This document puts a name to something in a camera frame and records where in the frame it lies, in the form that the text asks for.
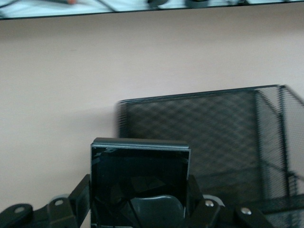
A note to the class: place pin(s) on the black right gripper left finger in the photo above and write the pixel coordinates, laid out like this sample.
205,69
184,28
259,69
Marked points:
59,213

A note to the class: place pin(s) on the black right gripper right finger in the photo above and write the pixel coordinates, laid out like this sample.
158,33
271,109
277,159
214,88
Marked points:
213,216

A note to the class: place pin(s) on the black flip phone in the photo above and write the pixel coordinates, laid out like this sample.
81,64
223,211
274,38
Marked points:
142,171

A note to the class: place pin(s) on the black mesh two-tier tray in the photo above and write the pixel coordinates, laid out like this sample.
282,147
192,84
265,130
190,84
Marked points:
213,130

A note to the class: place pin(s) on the black power strip orange switches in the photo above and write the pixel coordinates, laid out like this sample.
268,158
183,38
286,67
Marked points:
71,1

